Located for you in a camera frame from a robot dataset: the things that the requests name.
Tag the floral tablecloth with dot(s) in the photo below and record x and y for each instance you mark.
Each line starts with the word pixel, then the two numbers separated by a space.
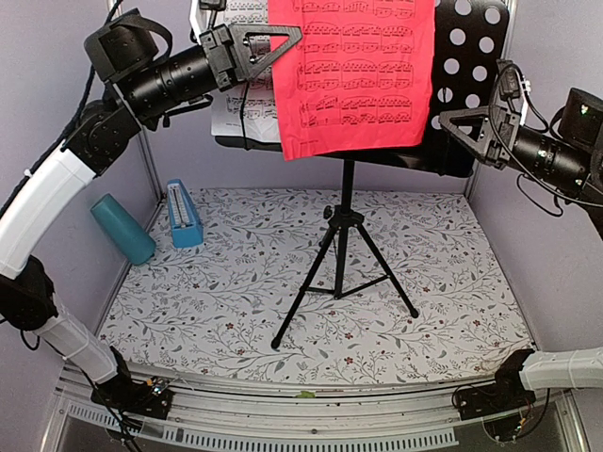
pixel 213 309

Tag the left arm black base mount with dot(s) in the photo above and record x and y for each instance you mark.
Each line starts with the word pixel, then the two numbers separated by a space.
pixel 125 395

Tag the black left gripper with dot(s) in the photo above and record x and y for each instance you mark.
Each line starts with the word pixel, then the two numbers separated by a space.
pixel 221 56

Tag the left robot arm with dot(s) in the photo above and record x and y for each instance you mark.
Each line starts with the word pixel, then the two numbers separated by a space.
pixel 142 85

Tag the teal cylindrical cup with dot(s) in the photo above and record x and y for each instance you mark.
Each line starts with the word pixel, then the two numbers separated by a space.
pixel 124 231

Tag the blue metronome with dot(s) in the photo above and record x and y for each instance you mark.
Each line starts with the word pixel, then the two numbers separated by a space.
pixel 187 229

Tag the black music stand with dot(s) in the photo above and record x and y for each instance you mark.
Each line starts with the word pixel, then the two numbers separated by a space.
pixel 469 38

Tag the red sheet music paper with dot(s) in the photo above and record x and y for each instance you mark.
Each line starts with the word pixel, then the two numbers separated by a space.
pixel 359 79

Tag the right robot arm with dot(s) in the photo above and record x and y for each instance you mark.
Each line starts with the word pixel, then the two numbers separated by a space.
pixel 569 162

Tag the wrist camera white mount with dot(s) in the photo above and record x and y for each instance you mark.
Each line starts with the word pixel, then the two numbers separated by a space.
pixel 513 89
pixel 203 15

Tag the white sheet music paper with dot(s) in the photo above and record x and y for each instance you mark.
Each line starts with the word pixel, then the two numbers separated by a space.
pixel 247 110

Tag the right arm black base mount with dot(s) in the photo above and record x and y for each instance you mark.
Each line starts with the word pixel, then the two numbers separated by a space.
pixel 504 394

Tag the aluminium front frame rail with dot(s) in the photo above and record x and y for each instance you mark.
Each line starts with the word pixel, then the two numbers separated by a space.
pixel 220 414

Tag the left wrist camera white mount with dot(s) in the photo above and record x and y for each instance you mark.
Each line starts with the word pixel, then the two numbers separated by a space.
pixel 203 15

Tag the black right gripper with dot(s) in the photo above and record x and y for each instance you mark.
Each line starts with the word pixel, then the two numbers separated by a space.
pixel 480 146

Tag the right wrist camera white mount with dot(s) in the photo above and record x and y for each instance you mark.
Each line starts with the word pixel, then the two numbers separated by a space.
pixel 513 89

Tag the left aluminium corner post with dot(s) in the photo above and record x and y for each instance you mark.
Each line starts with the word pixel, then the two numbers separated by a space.
pixel 114 9

